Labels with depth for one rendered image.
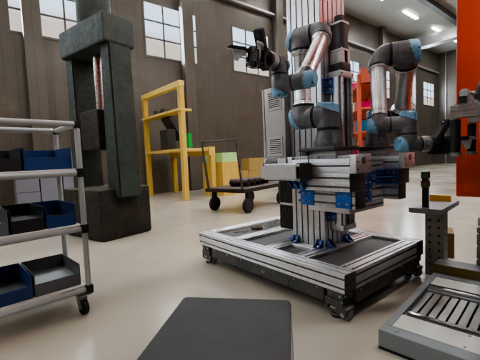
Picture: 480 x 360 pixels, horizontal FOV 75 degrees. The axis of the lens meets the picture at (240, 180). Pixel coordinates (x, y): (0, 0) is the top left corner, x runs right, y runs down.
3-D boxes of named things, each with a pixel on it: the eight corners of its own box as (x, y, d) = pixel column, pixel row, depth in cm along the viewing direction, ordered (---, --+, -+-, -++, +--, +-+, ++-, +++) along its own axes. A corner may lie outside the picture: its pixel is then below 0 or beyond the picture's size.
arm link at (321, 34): (341, 32, 164) (317, 93, 140) (321, 38, 170) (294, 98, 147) (334, 11, 157) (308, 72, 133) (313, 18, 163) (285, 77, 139)
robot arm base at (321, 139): (308, 148, 165) (307, 128, 165) (325, 147, 175) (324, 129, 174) (332, 146, 154) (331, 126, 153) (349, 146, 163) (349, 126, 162)
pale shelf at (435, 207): (442, 215, 172) (442, 209, 172) (408, 212, 184) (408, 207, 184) (458, 204, 203) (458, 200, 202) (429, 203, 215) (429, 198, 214)
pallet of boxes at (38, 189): (78, 203, 654) (73, 153, 647) (86, 206, 599) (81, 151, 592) (15, 210, 587) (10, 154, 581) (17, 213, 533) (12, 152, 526)
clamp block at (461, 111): (478, 115, 118) (478, 101, 117) (449, 118, 124) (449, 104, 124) (480, 116, 121) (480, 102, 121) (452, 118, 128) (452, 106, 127)
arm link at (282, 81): (289, 93, 142) (288, 68, 141) (268, 97, 149) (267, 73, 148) (297, 96, 148) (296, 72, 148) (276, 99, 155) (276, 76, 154)
